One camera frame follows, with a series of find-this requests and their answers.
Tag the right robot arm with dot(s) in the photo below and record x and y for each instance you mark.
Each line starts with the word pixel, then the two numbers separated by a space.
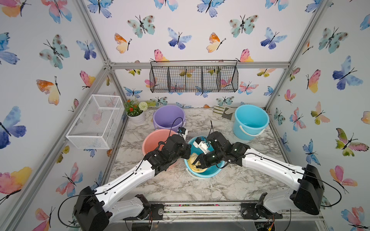
pixel 305 186

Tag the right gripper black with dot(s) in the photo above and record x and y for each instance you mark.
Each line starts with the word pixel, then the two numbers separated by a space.
pixel 201 158

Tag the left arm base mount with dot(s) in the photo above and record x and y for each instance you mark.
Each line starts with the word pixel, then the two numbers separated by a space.
pixel 154 212

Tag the aluminium front rail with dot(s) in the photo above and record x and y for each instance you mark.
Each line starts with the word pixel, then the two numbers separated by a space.
pixel 199 212

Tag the white wire mesh basket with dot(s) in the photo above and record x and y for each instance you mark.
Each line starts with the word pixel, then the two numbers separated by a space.
pixel 97 123

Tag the yellow microfiber cloth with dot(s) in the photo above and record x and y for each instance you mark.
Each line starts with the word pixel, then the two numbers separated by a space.
pixel 194 167

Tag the beige patterned folded cloth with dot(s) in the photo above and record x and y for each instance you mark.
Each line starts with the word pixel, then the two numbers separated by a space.
pixel 224 112

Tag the black wire wall basket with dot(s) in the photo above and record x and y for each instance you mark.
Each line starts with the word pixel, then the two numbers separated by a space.
pixel 200 76

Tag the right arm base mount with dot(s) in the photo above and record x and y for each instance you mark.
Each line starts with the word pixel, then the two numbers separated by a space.
pixel 255 211

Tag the purple plastic bucket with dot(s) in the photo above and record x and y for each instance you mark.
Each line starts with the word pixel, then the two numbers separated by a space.
pixel 169 117

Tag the potted flower plant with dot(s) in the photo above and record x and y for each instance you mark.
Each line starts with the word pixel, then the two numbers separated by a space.
pixel 135 110

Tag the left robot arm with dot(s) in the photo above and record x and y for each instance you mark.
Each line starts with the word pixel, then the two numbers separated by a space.
pixel 96 209

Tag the teal plastic bucket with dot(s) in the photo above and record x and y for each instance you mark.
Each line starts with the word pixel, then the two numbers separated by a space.
pixel 205 173
pixel 250 122

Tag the pink plastic bucket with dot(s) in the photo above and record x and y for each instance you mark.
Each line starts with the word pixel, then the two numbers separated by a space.
pixel 151 143

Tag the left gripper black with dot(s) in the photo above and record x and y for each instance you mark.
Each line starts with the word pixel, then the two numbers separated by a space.
pixel 186 148

